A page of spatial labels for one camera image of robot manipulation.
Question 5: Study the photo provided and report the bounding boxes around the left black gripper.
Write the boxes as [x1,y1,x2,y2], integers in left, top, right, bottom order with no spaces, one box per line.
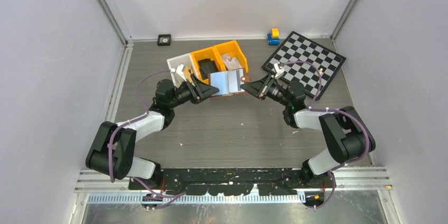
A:
[169,74,219,109]

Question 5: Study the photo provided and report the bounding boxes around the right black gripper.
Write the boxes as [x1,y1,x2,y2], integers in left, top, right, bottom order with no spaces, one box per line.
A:
[240,73,292,108]

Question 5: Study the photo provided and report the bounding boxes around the silver VIP card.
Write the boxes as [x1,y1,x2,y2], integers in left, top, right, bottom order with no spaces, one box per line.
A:
[227,69,244,94]

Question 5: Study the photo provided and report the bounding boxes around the brown leather card holder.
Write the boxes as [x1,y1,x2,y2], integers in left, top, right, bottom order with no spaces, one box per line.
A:
[209,69,250,97]

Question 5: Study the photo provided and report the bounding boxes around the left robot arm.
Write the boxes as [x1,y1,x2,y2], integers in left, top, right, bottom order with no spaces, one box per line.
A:
[86,76,219,189]

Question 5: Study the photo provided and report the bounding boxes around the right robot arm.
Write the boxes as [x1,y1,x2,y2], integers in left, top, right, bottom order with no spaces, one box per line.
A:
[241,75,375,187]

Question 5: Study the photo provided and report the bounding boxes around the cards in yellow bin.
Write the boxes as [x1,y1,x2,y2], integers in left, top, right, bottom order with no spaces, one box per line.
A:
[221,53,243,71]

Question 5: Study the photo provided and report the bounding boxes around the yellow bin with cards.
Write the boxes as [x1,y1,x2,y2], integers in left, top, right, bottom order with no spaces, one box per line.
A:
[213,40,249,73]

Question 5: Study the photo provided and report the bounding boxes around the brown items in white bin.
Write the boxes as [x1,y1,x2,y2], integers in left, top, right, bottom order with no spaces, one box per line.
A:
[183,68,193,84]

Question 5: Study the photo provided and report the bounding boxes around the black wallet in bin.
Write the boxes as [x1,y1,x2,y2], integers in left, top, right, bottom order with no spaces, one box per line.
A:
[198,59,219,80]

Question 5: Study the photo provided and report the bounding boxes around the yellow bin with black item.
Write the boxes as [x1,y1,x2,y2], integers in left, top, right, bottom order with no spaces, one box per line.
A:
[191,46,226,84]

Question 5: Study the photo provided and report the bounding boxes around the white plastic bin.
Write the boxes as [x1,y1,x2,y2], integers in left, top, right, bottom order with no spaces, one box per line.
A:
[166,53,200,81]

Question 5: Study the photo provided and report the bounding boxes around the blue and yellow toy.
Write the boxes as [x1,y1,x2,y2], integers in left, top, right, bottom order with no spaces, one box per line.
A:
[267,28,280,45]

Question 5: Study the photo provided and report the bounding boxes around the black and white chessboard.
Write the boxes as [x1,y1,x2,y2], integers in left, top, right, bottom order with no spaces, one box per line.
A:
[262,31,346,100]

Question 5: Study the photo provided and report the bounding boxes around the small black square box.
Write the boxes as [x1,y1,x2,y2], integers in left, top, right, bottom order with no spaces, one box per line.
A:
[157,34,172,46]

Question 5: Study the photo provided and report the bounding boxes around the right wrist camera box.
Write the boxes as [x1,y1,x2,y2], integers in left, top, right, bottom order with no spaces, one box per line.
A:
[272,62,285,80]

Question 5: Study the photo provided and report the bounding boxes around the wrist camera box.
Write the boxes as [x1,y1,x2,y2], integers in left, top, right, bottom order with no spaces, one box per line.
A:
[272,62,285,80]
[170,63,191,87]

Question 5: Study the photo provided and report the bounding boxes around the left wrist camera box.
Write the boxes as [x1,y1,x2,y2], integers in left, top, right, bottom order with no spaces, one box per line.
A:
[170,63,191,87]

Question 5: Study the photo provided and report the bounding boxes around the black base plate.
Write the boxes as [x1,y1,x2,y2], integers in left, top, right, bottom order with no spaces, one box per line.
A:
[129,167,333,196]

